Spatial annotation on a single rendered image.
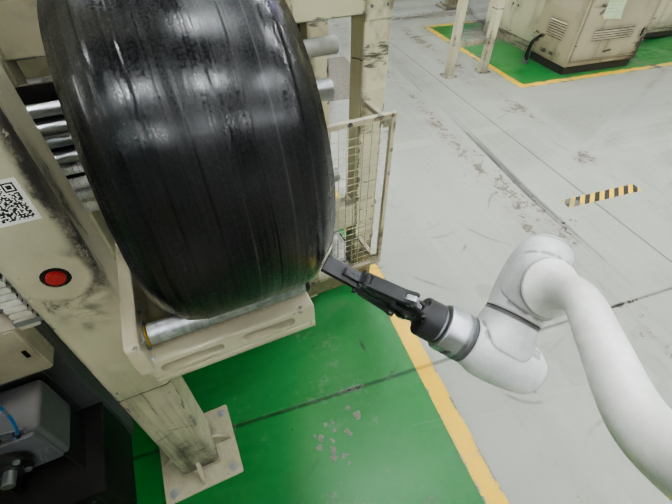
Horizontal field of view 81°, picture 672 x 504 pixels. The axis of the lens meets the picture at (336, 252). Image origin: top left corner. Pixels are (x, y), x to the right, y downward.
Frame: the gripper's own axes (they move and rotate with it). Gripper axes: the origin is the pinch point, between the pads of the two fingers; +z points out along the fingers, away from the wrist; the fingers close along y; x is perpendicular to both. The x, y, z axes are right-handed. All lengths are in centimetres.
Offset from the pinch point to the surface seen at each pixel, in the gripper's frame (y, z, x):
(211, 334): 19.9, 16.8, -19.3
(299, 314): 20.1, 2.4, -6.8
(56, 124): 19, 70, 5
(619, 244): 108, -146, 132
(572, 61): 195, -130, 379
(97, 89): -28.5, 34.5, -4.6
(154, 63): -29.5, 31.2, 1.0
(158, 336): 16.2, 25.0, -24.3
